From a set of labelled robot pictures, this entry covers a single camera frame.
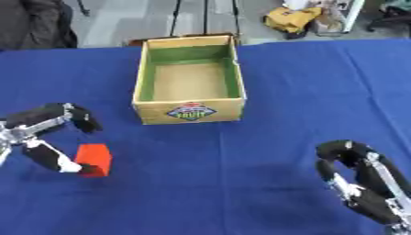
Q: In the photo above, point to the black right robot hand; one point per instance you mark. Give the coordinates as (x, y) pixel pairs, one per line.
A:
(369, 177)

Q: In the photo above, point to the white shelf frame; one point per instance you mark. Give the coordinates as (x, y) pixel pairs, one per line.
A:
(342, 15)

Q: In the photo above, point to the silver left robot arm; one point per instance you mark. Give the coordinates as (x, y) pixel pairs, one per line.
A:
(3, 147)

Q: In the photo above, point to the black office chair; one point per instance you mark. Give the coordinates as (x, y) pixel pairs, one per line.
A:
(389, 15)

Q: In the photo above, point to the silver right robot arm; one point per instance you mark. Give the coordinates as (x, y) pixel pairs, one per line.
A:
(400, 229)

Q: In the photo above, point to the red rectangular block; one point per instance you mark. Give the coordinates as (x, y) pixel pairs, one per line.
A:
(95, 160)

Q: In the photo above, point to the tan cardboard box green inside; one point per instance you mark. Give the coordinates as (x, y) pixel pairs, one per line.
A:
(189, 80)

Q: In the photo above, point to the person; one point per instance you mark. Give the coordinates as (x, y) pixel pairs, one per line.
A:
(35, 23)

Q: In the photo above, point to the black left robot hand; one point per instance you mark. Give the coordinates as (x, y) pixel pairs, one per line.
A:
(42, 153)

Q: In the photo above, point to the black tripod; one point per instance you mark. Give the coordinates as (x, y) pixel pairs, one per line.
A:
(205, 16)

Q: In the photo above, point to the yellow bag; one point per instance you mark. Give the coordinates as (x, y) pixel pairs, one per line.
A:
(291, 19)

